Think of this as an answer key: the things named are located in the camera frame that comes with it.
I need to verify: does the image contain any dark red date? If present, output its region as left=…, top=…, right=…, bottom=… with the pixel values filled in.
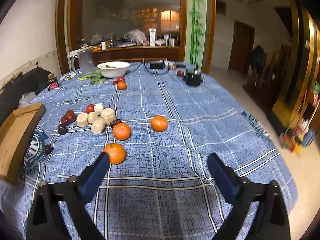
left=60, top=116, right=70, bottom=126

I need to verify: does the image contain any white sugarcane chunk front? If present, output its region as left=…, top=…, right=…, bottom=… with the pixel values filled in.
left=91, top=118, right=106, bottom=134

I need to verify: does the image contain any red tomato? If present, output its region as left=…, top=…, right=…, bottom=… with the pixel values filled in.
left=117, top=77, right=125, bottom=82
left=85, top=104, right=95, bottom=114

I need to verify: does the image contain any white sugarcane chunk square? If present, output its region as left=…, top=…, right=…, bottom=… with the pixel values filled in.
left=94, top=103, right=104, bottom=114

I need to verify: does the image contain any brown cardboard tray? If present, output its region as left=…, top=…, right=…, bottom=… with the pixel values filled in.
left=0, top=102, right=45, bottom=184

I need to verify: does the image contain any clear plastic bag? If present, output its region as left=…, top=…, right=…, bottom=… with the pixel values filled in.
left=18, top=91, right=36, bottom=108

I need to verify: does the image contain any black sofa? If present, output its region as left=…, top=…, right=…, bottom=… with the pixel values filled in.
left=0, top=68, right=50, bottom=125

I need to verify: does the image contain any dark red ink bottle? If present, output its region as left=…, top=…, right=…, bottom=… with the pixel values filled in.
left=48, top=73, right=59, bottom=90

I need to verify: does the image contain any blue plaid tablecloth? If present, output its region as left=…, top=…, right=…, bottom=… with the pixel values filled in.
left=1, top=63, right=298, bottom=239

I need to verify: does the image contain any green leafy vegetable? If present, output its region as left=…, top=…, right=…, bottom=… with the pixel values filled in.
left=78, top=70, right=106, bottom=85

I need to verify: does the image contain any small orange tangerine far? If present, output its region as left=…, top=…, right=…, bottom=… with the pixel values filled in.
left=117, top=81, right=127, bottom=90

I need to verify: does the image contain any white bowl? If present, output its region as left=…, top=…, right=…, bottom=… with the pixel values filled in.
left=97, top=61, right=130, bottom=79

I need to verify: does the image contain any clear plastic pitcher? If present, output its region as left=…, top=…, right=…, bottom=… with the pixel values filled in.
left=69, top=46, right=95, bottom=76

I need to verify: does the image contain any black power adapter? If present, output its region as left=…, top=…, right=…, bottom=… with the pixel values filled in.
left=150, top=61, right=165, bottom=69

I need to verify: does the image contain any wooden glass cabinet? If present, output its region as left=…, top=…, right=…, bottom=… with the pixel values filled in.
left=55, top=0, right=216, bottom=73

